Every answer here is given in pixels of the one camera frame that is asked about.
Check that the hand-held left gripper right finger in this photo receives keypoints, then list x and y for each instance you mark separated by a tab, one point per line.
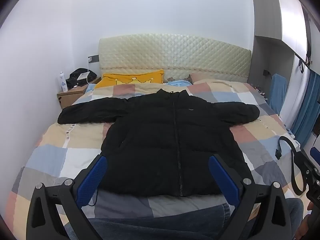
225	180

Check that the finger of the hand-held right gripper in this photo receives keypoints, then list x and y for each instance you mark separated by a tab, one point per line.
315	153
305	162

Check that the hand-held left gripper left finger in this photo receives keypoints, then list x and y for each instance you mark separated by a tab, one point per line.
91	180

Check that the black puffer jacket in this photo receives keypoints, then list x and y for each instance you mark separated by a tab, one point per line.
155	142

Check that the person's right forearm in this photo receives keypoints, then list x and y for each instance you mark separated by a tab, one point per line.
303	230

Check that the blue curtain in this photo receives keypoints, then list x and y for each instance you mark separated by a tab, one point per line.
306	110

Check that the blue towel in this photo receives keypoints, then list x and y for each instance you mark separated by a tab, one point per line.
277	92

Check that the person's blue jeans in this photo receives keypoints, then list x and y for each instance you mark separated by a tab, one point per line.
150	225

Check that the wooden nightstand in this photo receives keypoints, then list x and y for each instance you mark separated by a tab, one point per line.
68	97

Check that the black bag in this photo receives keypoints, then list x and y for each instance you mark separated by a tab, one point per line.
75	80

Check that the white spray bottle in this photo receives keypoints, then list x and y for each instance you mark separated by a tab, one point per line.
63	81

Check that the white flat box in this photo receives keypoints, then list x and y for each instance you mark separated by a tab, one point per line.
83	76

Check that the pink pillow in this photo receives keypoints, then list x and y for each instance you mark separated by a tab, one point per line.
197	77

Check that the yellow pillow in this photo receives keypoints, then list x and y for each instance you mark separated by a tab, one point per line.
130	78

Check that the light blue cloth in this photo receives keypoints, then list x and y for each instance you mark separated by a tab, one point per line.
175	83

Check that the cream quilted headboard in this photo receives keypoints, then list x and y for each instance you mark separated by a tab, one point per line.
175	52

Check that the grey wardrobe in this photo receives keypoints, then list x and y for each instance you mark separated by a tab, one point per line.
280	17

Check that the black wall plug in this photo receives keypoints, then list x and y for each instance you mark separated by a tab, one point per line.
266	72

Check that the grey wall socket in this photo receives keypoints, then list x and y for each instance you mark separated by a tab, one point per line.
94	59

